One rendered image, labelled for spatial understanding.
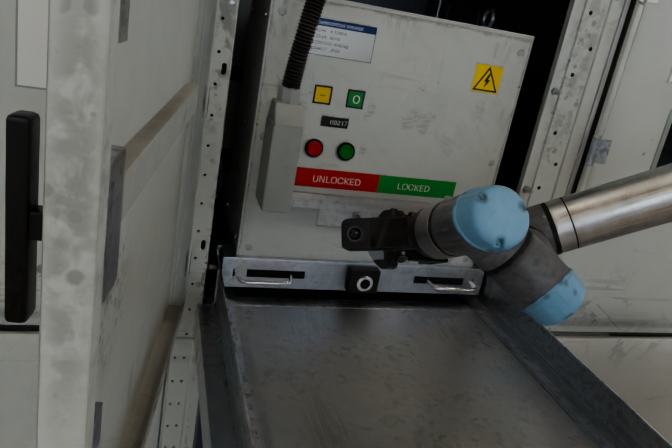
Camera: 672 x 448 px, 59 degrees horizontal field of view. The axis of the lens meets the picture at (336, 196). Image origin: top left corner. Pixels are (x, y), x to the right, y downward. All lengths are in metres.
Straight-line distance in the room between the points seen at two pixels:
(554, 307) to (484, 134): 0.50
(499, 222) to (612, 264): 0.72
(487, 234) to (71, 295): 0.44
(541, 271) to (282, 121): 0.44
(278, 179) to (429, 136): 0.32
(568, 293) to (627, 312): 0.73
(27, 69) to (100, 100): 0.61
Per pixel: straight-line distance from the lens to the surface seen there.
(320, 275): 1.14
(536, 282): 0.73
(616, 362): 1.54
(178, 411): 1.22
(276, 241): 1.10
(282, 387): 0.91
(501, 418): 0.98
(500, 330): 1.21
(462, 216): 0.68
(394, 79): 1.07
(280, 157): 0.93
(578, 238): 0.86
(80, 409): 0.43
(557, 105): 1.19
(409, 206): 1.10
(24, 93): 0.96
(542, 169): 1.21
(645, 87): 1.27
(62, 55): 0.34
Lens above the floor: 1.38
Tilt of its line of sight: 18 degrees down
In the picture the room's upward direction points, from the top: 11 degrees clockwise
